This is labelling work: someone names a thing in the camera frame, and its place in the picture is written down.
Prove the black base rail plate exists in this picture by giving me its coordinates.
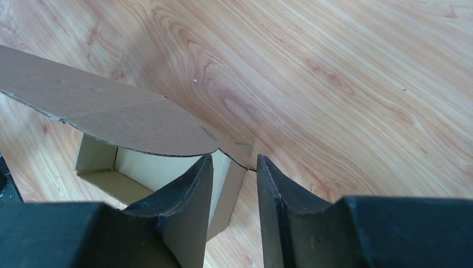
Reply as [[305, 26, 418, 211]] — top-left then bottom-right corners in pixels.
[[0, 155, 24, 203]]

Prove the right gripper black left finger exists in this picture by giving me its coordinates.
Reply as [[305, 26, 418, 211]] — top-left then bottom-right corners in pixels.
[[1, 155, 213, 267]]

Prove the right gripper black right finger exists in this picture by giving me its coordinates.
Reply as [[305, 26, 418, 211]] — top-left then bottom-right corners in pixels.
[[257, 155, 472, 267]]

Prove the brown cardboard paper box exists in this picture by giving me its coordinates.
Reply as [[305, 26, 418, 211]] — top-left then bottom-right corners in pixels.
[[1, 46, 255, 239]]

